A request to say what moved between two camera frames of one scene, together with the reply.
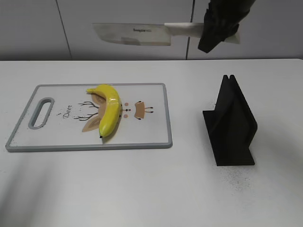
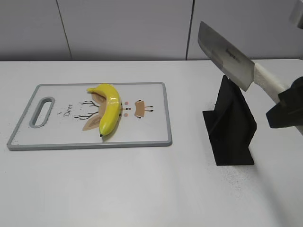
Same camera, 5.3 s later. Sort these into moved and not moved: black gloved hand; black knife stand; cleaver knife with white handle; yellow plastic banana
Moved: black gloved hand; cleaver knife with white handle
Not moved: yellow plastic banana; black knife stand
